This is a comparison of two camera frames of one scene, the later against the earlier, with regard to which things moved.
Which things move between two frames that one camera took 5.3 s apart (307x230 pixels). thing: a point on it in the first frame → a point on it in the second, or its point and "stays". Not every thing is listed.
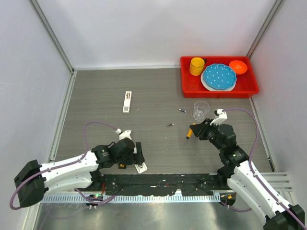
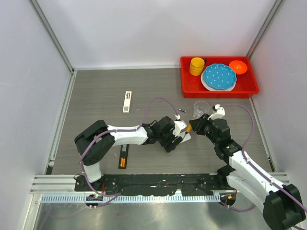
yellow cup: x=196 y=66 stays
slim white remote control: x=127 y=102 stays
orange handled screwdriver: x=190 y=132 → x=189 y=127
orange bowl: x=239 y=66 stays
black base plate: x=192 y=184 stays
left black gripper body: x=128 y=159 → x=165 y=140
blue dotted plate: x=219 y=76 stays
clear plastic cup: x=200 y=108 stays
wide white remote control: x=141 y=169 → x=185 y=136
